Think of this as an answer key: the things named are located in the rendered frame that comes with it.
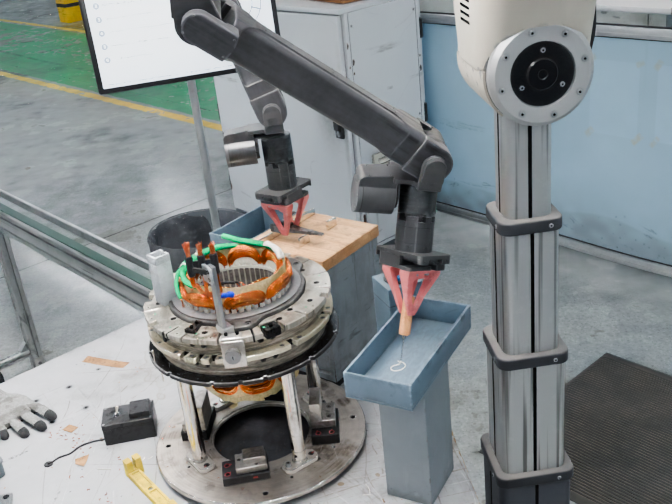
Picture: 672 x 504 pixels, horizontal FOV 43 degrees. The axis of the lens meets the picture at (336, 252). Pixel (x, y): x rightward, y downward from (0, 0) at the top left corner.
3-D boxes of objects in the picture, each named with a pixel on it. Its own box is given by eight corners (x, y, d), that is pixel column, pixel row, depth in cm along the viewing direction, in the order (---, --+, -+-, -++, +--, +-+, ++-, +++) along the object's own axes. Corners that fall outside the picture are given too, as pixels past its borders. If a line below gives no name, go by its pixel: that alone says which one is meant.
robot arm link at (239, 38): (195, 1, 99) (196, -30, 108) (171, 40, 102) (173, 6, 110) (464, 167, 118) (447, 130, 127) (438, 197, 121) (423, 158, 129)
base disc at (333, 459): (116, 447, 159) (115, 443, 158) (272, 356, 182) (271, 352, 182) (247, 543, 133) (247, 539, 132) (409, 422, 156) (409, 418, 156)
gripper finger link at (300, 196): (266, 236, 168) (258, 192, 164) (288, 223, 173) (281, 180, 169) (292, 241, 164) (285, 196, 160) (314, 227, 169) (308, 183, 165)
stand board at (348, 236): (245, 254, 171) (243, 244, 170) (303, 220, 185) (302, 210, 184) (323, 273, 160) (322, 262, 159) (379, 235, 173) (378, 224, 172)
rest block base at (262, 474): (223, 468, 148) (221, 461, 148) (268, 460, 149) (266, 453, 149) (224, 487, 144) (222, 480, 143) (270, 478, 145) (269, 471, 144)
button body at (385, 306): (398, 406, 163) (388, 290, 153) (382, 388, 169) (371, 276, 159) (430, 395, 165) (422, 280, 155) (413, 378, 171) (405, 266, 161)
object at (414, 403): (422, 539, 131) (410, 386, 119) (360, 521, 136) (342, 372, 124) (476, 444, 150) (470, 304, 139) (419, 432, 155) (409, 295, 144)
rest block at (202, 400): (212, 412, 161) (207, 389, 159) (206, 430, 156) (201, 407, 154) (189, 413, 161) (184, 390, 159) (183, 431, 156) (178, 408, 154)
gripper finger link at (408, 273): (404, 320, 125) (409, 258, 123) (373, 310, 130) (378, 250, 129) (437, 317, 129) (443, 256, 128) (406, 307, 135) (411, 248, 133)
